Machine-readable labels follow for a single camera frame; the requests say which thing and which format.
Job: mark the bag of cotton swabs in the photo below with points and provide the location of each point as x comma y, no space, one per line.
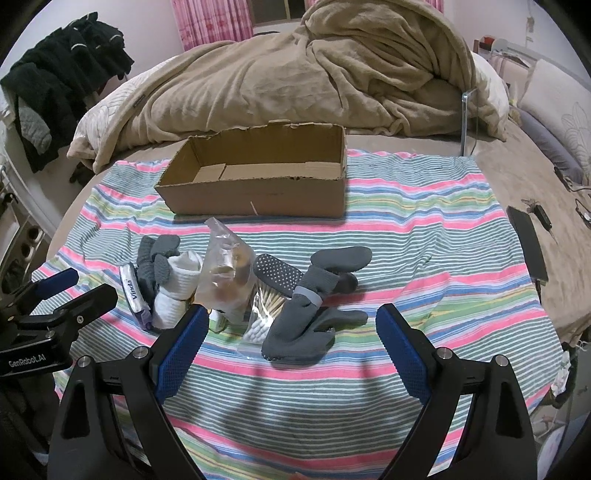
263,314

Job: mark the black clothing pile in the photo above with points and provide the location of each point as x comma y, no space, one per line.
60,60

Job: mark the purple white tissue pack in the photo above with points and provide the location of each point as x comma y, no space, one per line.
134,290

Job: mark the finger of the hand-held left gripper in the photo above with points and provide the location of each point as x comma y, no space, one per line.
55,282
94,302

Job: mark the pink curtain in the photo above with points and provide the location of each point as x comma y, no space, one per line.
207,21

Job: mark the crumpled white tissue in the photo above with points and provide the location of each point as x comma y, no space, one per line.
562,374

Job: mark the grey sock with grip dots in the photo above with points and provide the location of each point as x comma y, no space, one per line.
277,274

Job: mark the white leaf print pillow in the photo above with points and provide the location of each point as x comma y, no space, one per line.
561,99

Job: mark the clear acrylic stand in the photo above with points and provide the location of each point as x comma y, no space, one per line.
465,120

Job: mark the clear plastic bag with bottles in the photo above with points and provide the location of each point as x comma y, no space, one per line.
226,272

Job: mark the black key fob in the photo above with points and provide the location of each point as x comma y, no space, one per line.
539,213

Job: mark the grey knitted sock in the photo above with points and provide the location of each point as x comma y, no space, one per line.
150,258

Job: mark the beige fleece blanket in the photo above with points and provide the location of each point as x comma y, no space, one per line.
300,78

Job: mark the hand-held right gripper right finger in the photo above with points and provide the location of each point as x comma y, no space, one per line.
401,355

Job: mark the open cardboard box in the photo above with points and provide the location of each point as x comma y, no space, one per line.
254,198

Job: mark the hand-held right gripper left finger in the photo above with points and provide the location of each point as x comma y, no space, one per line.
182,350

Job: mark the striped multicolour cloth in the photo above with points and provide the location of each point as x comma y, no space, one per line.
415,240

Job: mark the grey quilted garment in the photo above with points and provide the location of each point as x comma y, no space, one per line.
33,127

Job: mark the grey pillow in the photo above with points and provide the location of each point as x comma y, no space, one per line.
551,138

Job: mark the window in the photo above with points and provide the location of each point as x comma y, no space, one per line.
277,10

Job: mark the white leaf print quilt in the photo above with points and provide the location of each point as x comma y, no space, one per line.
115,106

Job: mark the black smartphone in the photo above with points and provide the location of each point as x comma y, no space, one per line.
528,244

